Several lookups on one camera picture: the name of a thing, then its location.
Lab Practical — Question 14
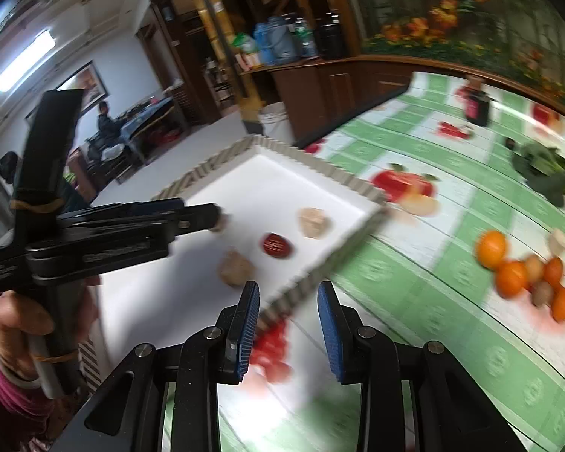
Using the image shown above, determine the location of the dark wooden partition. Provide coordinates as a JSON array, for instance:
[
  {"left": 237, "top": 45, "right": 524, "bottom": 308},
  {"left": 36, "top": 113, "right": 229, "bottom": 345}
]
[{"left": 136, "top": 0, "right": 222, "bottom": 125}]

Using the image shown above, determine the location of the grey thermos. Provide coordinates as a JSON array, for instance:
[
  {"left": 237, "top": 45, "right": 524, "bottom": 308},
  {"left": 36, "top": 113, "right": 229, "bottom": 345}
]
[{"left": 266, "top": 15, "right": 299, "bottom": 63}]

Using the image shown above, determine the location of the flower display glass panel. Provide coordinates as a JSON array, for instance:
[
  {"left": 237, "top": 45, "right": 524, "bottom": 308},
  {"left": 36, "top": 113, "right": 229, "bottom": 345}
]
[{"left": 336, "top": 0, "right": 565, "bottom": 125}]

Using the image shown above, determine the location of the red jujube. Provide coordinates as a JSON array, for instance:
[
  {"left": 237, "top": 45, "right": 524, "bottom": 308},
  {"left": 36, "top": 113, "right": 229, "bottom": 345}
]
[{"left": 262, "top": 232, "right": 293, "bottom": 260}]

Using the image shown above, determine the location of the wooden chair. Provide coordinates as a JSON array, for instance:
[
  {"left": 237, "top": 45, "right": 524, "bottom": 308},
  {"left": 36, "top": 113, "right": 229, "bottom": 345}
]
[{"left": 205, "top": 59, "right": 234, "bottom": 104}]

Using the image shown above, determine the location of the black kettle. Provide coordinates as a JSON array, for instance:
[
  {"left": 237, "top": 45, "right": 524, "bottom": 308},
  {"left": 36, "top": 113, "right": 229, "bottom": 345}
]
[{"left": 315, "top": 12, "right": 347, "bottom": 60}]

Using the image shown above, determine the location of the clear plastic bottle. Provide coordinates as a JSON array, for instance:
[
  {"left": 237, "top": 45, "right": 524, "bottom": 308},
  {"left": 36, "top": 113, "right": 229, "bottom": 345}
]
[{"left": 294, "top": 19, "right": 318, "bottom": 60}]

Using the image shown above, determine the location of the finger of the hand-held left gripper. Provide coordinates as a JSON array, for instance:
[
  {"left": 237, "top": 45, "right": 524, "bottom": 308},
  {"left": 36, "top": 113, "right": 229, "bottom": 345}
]
[
  {"left": 26, "top": 228, "right": 177, "bottom": 289},
  {"left": 56, "top": 199, "right": 222, "bottom": 242}
]

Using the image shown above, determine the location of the brown wooden counter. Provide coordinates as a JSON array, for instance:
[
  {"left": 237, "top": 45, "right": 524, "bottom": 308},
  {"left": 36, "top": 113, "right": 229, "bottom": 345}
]
[{"left": 238, "top": 54, "right": 415, "bottom": 149}]

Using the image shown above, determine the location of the green and white bag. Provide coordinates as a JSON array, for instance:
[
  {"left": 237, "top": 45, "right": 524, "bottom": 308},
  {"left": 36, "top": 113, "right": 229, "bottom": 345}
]
[{"left": 231, "top": 33, "right": 261, "bottom": 57}]

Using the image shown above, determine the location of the person's left hand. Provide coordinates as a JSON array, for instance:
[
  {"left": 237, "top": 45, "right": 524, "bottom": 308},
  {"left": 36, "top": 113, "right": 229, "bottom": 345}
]
[{"left": 0, "top": 289, "right": 55, "bottom": 381}]

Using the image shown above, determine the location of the green leafy vegetable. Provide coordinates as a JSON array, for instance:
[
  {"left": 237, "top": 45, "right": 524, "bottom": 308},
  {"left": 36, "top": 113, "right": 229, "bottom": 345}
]
[{"left": 511, "top": 144, "right": 565, "bottom": 208}]

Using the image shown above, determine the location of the dark jar with pink label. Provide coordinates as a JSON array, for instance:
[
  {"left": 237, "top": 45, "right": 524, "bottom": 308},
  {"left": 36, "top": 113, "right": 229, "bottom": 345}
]
[{"left": 464, "top": 75, "right": 493, "bottom": 128}]

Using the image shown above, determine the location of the framed wall painting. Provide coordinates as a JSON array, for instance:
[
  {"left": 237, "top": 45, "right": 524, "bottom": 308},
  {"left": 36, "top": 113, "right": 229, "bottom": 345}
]
[{"left": 26, "top": 60, "right": 110, "bottom": 121}]

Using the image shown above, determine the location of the white plastic bucket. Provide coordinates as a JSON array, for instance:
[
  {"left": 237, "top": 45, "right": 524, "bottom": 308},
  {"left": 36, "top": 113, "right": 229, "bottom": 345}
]
[{"left": 259, "top": 102, "right": 295, "bottom": 147}]

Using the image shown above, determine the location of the white tray with striped rim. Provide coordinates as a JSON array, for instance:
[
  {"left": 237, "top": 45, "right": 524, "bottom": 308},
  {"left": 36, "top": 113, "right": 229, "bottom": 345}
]
[{"left": 78, "top": 134, "right": 389, "bottom": 396}]

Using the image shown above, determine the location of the table with blue cloth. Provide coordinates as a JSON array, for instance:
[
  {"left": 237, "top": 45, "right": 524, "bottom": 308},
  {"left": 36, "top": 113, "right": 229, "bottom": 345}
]
[{"left": 118, "top": 96, "right": 189, "bottom": 165}]

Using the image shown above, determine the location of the beige crumbly chunk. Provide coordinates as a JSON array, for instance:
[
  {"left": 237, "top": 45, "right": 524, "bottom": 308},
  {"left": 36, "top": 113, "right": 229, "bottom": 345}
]
[
  {"left": 298, "top": 207, "right": 333, "bottom": 240},
  {"left": 547, "top": 228, "right": 565, "bottom": 257},
  {"left": 217, "top": 249, "right": 256, "bottom": 288}
]

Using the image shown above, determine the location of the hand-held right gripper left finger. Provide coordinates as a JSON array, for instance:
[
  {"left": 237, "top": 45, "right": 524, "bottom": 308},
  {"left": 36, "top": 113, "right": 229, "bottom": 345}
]
[{"left": 52, "top": 281, "right": 261, "bottom": 452}]

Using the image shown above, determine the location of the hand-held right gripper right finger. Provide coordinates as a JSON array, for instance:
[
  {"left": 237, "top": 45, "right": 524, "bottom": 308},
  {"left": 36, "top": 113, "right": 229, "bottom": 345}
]
[{"left": 317, "top": 281, "right": 530, "bottom": 452}]

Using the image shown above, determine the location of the ceiling light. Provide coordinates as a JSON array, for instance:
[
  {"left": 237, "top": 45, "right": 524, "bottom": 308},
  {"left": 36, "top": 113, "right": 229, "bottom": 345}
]
[{"left": 0, "top": 29, "right": 57, "bottom": 91}]

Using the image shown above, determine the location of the blue thermos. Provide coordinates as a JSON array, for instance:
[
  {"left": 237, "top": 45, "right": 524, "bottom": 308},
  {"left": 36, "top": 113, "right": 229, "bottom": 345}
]
[{"left": 253, "top": 22, "right": 276, "bottom": 67}]

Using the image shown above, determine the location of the green checked tablecloth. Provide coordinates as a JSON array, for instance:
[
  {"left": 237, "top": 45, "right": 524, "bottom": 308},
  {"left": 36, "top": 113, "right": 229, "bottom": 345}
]
[{"left": 162, "top": 70, "right": 565, "bottom": 452}]

